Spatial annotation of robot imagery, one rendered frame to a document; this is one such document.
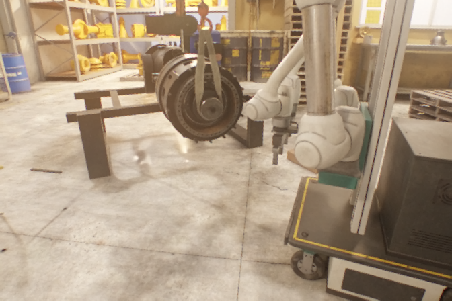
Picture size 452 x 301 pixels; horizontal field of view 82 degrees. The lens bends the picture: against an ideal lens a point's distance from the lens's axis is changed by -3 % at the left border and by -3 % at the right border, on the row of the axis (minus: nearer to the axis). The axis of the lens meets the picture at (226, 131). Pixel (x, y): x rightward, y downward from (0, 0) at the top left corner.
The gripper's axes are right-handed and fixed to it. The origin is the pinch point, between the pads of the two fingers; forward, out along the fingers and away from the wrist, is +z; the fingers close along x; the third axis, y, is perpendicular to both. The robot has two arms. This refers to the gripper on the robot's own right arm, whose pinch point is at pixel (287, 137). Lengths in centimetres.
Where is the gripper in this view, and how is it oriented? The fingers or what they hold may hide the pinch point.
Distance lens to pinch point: 170.5
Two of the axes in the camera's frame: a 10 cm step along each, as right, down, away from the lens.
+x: 3.8, -3.2, 8.7
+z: 0.0, 9.4, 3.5
